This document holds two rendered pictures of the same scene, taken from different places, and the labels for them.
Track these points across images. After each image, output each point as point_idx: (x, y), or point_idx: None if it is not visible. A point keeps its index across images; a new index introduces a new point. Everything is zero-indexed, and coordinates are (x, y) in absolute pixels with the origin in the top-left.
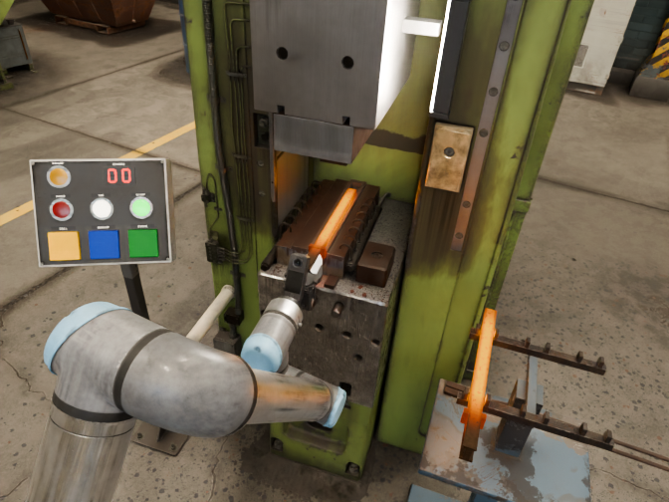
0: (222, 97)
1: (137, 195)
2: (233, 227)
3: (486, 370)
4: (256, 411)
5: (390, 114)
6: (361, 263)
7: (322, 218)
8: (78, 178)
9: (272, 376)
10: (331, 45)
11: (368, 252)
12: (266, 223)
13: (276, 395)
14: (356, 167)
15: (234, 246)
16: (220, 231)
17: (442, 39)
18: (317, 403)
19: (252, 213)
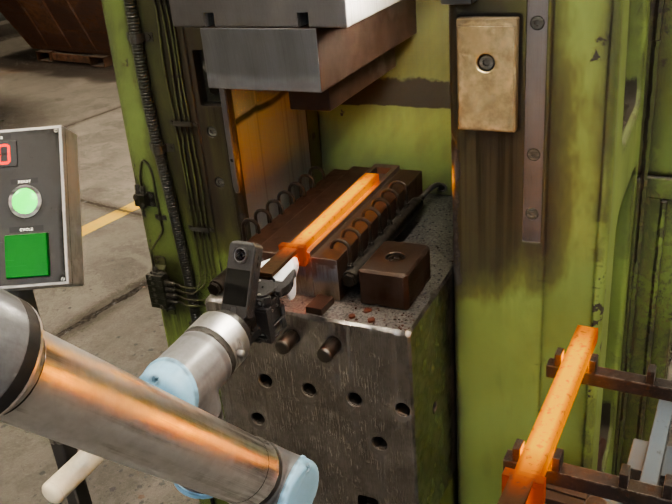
0: (147, 32)
1: (20, 183)
2: (184, 245)
3: (560, 412)
4: (55, 400)
5: (426, 50)
6: (366, 268)
7: (315, 215)
8: None
9: (113, 367)
10: None
11: (382, 254)
12: (232, 233)
13: (111, 393)
14: (386, 147)
15: (189, 277)
16: (168, 255)
17: None
18: (237, 459)
19: (209, 218)
